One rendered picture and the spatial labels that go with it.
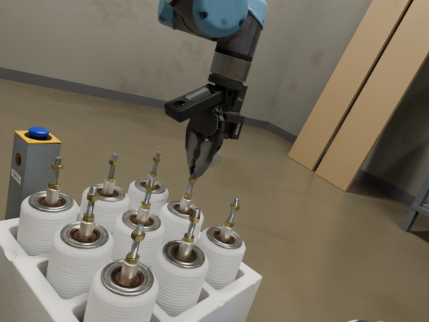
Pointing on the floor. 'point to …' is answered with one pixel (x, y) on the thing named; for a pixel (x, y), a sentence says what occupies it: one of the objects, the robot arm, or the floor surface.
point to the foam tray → (21, 285)
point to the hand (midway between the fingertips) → (193, 171)
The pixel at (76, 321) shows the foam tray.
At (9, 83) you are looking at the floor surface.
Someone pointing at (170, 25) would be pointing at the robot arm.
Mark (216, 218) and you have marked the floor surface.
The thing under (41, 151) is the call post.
